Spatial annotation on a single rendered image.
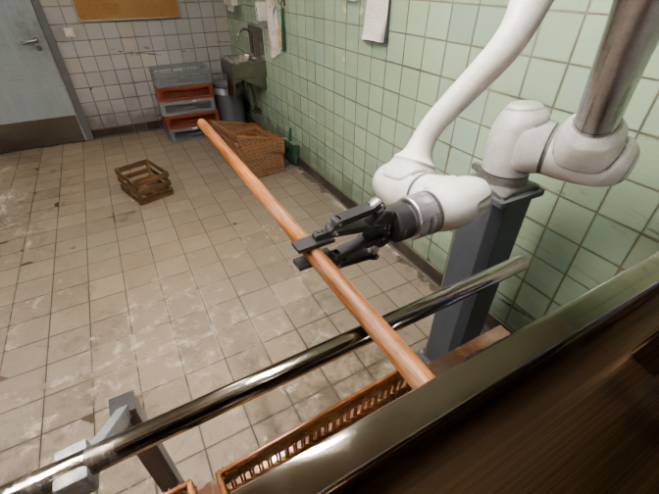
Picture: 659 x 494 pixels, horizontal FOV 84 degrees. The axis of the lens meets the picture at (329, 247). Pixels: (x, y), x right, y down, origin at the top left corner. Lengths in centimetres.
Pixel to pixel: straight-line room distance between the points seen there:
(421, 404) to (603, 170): 112
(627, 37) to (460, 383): 90
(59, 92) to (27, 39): 52
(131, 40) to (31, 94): 119
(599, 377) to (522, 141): 106
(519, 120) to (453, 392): 113
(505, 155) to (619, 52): 40
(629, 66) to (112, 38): 478
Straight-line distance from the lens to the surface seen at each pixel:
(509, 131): 127
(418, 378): 46
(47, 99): 525
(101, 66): 519
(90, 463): 51
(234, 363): 200
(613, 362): 27
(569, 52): 169
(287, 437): 96
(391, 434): 17
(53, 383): 231
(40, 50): 516
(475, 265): 147
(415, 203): 71
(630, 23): 100
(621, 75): 107
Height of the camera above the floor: 158
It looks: 37 degrees down
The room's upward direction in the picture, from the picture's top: straight up
